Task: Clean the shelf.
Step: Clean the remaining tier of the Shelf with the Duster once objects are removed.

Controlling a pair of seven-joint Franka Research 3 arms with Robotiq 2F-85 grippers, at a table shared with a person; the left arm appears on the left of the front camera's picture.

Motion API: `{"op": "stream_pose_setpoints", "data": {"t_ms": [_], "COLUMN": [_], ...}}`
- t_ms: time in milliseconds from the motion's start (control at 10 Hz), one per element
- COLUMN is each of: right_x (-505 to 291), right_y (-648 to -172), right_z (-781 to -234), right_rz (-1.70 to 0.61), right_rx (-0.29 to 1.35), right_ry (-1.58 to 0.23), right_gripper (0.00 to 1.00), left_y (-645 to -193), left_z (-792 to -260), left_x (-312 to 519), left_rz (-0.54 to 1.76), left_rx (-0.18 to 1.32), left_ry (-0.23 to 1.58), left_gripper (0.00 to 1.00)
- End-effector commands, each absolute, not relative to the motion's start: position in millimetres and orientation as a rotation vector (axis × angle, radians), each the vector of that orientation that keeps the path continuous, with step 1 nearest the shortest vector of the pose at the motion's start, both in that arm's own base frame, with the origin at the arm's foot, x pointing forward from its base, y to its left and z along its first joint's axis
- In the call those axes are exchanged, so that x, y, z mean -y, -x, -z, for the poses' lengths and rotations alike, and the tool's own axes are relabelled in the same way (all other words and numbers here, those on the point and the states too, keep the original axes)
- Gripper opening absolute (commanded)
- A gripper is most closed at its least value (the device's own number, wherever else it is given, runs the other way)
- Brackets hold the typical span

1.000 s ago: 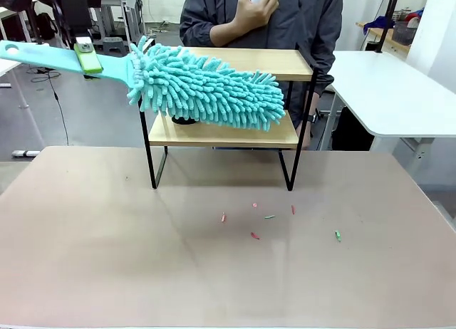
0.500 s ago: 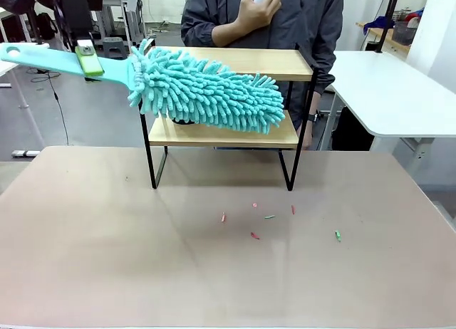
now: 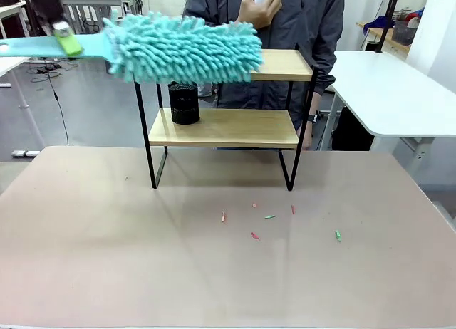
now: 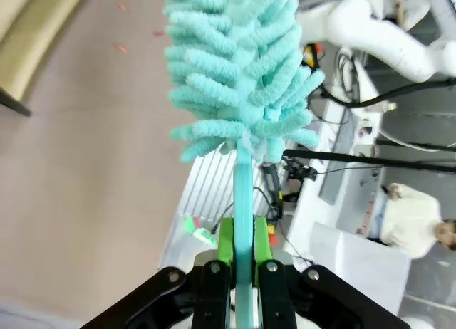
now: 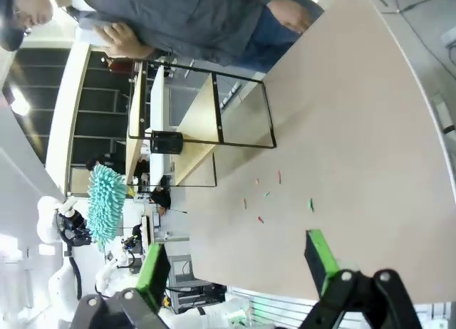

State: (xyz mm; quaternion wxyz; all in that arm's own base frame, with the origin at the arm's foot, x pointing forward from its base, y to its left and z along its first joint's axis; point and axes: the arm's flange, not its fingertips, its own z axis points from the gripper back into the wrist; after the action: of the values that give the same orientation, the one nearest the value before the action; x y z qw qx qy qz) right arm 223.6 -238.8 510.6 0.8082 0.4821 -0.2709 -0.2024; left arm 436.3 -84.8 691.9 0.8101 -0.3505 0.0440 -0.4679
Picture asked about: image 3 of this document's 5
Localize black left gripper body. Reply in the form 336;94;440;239
21;0;66;35

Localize teal microfiber duster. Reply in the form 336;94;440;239
0;10;264;85

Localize person's right hand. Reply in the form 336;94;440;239
238;0;283;30

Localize person's left hand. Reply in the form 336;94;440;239
304;123;315;151

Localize black mesh pen cup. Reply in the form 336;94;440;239
167;80;201;125

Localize person in dark grey jacket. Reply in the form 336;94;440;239
181;0;346;151

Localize blue cloth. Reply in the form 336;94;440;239
362;14;397;35

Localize black stand pole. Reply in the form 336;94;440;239
374;0;402;54

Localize wooden background table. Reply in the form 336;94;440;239
356;21;413;56

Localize grey mesh basket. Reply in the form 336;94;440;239
393;20;418;46

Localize black floor cable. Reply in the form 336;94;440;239
30;58;71;147

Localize wooden shelf with black frame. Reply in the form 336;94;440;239
133;49;320;192

